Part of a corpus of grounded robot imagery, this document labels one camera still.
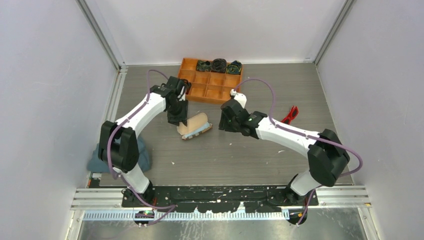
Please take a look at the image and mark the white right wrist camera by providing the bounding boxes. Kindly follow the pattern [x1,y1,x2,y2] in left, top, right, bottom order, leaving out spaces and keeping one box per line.
[230,88,247,108]

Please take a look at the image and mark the rolled dark green tie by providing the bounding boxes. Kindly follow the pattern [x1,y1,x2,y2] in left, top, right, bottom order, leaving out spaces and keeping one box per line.
[195,59,211,72]

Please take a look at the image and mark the red sunglasses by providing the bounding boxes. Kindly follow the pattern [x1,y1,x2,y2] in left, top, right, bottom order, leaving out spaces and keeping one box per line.
[280,105,299,125]

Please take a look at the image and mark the light blue cleaning cloth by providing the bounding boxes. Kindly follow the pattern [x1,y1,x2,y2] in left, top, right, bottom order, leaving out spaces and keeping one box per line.
[181,123,213,140]

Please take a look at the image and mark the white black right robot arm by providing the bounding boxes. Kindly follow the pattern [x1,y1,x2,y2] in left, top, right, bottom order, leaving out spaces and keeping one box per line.
[218,99,350,205]

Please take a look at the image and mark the orange wooden divided tray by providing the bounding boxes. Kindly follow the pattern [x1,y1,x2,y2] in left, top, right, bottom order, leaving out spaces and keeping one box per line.
[178,57,244,104]

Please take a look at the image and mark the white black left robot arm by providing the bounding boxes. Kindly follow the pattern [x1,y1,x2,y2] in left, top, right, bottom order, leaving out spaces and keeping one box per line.
[98,76,192,207]

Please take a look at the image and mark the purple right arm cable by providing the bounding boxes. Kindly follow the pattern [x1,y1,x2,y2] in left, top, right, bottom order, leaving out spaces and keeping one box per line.
[230,78,364,226]

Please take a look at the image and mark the rolled black brown tie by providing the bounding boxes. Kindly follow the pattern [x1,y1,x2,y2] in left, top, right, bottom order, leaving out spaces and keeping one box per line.
[210,58,228,74]

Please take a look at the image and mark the dark blue-grey cloth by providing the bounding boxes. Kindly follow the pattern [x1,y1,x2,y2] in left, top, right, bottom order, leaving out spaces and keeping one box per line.
[86,136,152,173]

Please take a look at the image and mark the rolled green patterned tie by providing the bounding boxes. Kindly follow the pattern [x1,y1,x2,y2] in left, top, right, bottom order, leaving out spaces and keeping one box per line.
[225,60,243,75]

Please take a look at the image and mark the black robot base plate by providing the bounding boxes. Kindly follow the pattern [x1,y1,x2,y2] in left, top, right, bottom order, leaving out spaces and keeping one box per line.
[122,184,320,215]

